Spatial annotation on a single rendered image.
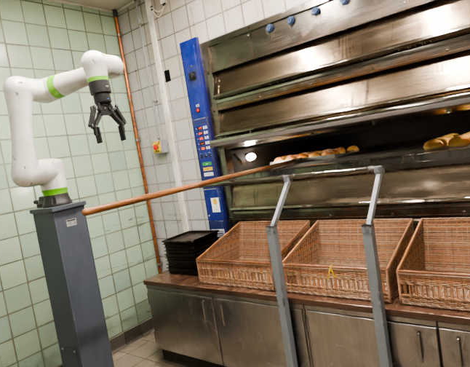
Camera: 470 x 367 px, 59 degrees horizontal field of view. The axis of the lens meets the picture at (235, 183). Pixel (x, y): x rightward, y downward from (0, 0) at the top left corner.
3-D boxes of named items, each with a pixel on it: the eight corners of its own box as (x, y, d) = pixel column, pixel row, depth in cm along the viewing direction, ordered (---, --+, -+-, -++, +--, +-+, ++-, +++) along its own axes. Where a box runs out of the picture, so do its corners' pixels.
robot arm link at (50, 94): (28, 105, 208) (22, 81, 208) (47, 106, 220) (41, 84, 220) (55, 95, 202) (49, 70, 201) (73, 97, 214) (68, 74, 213)
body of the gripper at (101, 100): (103, 96, 191) (108, 116, 192) (88, 97, 184) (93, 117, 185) (114, 92, 187) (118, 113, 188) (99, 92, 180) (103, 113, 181)
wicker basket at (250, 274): (245, 259, 288) (239, 221, 286) (318, 263, 253) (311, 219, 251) (198, 283, 251) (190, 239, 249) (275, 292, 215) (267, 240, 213)
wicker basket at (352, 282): (323, 263, 251) (316, 219, 249) (421, 269, 216) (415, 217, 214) (281, 293, 213) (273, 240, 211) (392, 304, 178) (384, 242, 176)
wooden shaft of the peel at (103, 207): (85, 216, 166) (84, 209, 166) (81, 216, 168) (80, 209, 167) (296, 162, 298) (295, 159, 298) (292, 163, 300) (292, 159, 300)
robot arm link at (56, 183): (33, 198, 212) (25, 161, 210) (55, 194, 226) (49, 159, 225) (52, 195, 207) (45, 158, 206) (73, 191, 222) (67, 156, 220)
